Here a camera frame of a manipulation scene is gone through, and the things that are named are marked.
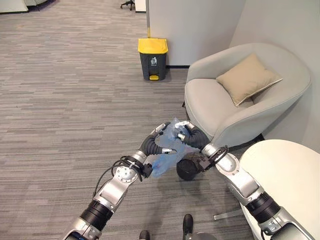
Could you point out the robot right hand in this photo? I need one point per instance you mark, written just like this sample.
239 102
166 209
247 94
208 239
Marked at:
193 138

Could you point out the robot grey torso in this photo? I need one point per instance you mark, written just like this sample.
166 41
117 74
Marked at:
200 236

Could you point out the office chair base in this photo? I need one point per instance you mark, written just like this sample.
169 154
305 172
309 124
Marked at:
127 4

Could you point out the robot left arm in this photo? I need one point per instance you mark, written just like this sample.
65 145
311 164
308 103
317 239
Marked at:
110 195

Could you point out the robot dark foot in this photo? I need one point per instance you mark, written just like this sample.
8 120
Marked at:
187 223
144 235

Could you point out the round white tea table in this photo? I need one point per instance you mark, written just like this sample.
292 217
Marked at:
285 180

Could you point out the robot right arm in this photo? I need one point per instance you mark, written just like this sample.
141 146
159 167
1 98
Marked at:
246 187

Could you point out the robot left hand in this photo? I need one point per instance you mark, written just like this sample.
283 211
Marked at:
150 146

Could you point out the small black waste bin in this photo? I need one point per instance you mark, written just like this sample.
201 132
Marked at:
187 169

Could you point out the white cabinet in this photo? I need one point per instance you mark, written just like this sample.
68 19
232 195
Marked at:
13 5

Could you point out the yellow-lidded grey trash can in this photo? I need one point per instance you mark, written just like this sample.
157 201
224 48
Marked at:
152 59

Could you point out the blue plastic garbage bag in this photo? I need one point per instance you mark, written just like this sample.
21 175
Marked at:
167 150

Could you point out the light grey armchair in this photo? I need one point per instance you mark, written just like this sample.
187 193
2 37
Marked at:
246 95

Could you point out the beige cushion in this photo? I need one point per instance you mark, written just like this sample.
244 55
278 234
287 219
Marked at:
248 79

